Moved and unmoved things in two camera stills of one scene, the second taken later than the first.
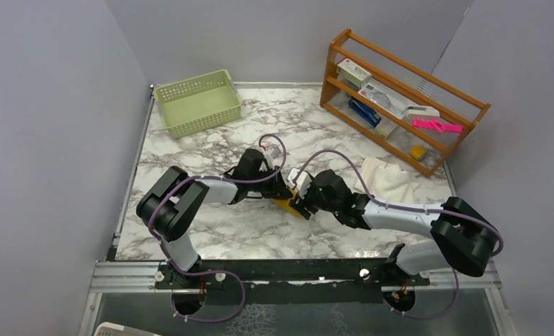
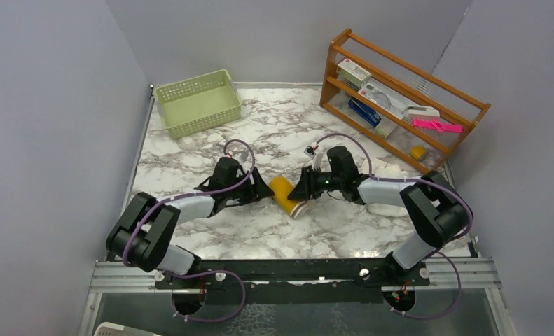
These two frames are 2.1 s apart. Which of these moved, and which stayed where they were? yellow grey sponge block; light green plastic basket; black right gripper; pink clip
Moved: black right gripper
Stayed: light green plastic basket; pink clip; yellow grey sponge block
